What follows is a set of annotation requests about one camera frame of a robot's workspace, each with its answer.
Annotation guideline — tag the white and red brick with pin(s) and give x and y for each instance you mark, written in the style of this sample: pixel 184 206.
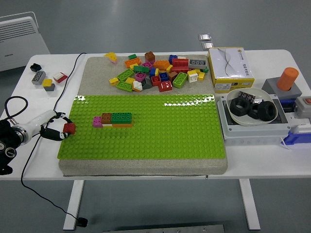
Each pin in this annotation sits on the white and red brick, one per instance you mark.
pixel 59 77

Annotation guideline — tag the lime green toy brick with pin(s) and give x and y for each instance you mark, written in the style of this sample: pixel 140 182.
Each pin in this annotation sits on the lime green toy brick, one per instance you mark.
pixel 125 74
pixel 124 86
pixel 179 80

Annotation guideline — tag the small dark green brick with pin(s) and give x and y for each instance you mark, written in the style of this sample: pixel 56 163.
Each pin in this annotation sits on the small dark green brick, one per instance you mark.
pixel 132 56
pixel 205 70

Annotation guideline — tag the red long toy brick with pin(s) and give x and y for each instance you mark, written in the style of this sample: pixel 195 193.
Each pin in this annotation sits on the red long toy brick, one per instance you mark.
pixel 180 62
pixel 179 69

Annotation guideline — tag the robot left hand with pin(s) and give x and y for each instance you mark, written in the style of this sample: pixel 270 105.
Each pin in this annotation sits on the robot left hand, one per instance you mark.
pixel 39 121

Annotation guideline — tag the dark blue device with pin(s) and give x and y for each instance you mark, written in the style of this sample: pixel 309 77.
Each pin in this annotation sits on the dark blue device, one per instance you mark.
pixel 288 105

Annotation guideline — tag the white bowl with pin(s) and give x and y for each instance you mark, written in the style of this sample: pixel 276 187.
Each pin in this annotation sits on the white bowl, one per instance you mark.
pixel 257 93

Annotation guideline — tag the orange flat toy brick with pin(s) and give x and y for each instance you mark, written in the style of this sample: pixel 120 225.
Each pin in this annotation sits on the orange flat toy brick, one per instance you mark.
pixel 122 125

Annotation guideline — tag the yellow and grey brick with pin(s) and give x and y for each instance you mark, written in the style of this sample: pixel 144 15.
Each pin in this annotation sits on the yellow and grey brick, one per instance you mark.
pixel 48 83

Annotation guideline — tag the orange long toy brick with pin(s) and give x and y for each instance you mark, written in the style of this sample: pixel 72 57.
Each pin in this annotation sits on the orange long toy brick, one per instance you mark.
pixel 132 62

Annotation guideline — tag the yellow curved toy brick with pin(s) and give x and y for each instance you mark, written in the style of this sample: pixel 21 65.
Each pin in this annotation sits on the yellow curved toy brick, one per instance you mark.
pixel 111 55

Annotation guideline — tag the grey box with red button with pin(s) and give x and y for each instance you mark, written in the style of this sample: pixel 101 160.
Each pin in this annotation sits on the grey box with red button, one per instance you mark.
pixel 301 106

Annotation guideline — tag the brown toy brick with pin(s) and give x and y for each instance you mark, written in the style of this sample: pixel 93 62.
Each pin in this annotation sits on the brown toy brick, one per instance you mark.
pixel 173 76
pixel 106 118

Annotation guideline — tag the white and orange brick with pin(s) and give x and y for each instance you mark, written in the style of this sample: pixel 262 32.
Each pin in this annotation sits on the white and orange brick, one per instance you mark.
pixel 137 85

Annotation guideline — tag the white table leg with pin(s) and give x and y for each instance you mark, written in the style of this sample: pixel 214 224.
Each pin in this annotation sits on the white table leg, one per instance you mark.
pixel 249 206
pixel 74 206

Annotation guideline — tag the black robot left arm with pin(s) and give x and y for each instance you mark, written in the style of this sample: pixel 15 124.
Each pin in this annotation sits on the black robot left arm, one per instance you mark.
pixel 7 136

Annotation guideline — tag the black toy brick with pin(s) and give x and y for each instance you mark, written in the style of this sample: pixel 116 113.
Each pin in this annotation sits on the black toy brick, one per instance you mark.
pixel 35 67

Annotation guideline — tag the white flat toy brick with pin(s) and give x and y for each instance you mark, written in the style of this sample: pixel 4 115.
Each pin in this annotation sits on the white flat toy brick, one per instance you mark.
pixel 107 125

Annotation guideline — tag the purple circuit board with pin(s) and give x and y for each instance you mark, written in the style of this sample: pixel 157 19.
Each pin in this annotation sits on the purple circuit board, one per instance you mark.
pixel 246 96

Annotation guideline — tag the grey junction box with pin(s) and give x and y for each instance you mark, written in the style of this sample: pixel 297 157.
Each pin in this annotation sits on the grey junction box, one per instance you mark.
pixel 255 136

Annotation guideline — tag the blue toy brick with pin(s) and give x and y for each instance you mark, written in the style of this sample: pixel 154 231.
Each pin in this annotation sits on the blue toy brick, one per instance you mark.
pixel 172 58
pixel 164 77

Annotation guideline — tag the dark green long brick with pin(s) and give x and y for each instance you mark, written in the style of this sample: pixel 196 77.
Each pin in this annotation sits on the dark green long brick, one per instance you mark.
pixel 121 118

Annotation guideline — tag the white panel heater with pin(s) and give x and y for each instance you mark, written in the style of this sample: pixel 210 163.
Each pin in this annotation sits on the white panel heater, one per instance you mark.
pixel 19 43

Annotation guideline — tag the grey block with hole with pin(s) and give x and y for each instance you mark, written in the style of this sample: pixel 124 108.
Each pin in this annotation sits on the grey block with hole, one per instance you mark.
pixel 271 85

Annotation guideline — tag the grey-brown foam mat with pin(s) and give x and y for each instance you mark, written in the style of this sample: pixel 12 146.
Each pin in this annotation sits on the grey-brown foam mat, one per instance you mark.
pixel 97 80

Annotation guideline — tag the grey sloped toy brick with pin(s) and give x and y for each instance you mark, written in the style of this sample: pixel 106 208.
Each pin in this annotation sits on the grey sloped toy brick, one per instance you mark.
pixel 147 84

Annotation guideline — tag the white and yellow cardboard box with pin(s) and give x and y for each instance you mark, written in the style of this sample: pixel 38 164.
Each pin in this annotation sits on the white and yellow cardboard box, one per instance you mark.
pixel 230 65

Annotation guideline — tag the black plug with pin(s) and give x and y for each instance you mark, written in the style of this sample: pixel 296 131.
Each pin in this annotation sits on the black plug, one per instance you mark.
pixel 82 221

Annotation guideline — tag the orange cylinder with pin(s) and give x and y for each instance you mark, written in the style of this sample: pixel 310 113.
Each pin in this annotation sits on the orange cylinder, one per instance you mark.
pixel 288 77

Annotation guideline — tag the small black hex nut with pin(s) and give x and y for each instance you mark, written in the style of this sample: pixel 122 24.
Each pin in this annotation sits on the small black hex nut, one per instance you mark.
pixel 252 114

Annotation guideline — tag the red square toy brick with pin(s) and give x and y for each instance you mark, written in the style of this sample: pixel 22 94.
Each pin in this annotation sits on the red square toy brick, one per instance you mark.
pixel 70 128

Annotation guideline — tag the green studded baseplate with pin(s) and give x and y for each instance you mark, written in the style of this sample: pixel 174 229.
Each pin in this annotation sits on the green studded baseplate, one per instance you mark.
pixel 158 131

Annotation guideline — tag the small pink toy brick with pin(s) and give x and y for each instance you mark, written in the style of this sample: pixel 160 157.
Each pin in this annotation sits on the small pink toy brick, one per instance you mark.
pixel 114 61

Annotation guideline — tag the grey three-hole brick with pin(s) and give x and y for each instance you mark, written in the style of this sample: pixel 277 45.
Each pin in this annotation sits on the grey three-hole brick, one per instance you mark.
pixel 38 77
pixel 197 63

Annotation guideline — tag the large black hex nut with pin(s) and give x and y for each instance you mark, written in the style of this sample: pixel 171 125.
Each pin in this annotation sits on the large black hex nut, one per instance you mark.
pixel 233 106
pixel 261 114

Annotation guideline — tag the blue and yellow brick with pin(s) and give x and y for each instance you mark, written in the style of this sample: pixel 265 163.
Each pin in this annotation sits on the blue and yellow brick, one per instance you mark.
pixel 153 72

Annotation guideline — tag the blue plastic block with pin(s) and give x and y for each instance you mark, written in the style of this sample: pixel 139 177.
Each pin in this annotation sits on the blue plastic block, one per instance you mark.
pixel 298 138

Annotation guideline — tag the white and yellow brick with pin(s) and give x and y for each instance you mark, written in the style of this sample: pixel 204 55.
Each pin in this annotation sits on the white and yellow brick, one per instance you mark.
pixel 192 76

